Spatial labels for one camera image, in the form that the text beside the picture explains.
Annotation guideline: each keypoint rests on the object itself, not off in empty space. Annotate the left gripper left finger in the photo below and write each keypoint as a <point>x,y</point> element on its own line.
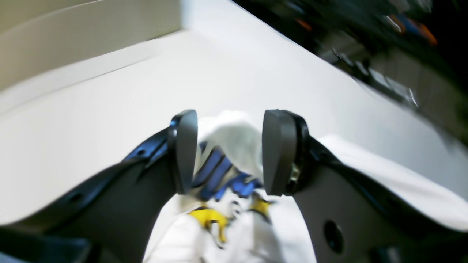
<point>109,217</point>

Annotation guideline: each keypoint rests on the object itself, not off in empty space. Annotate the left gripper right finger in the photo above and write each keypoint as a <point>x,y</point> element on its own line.
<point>351,218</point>

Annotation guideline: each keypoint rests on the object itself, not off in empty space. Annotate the grey cardboard box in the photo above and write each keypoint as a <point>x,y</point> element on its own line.
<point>42,35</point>

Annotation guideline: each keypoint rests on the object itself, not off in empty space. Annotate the white t-shirt with print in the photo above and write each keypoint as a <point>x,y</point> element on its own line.
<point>228,217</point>

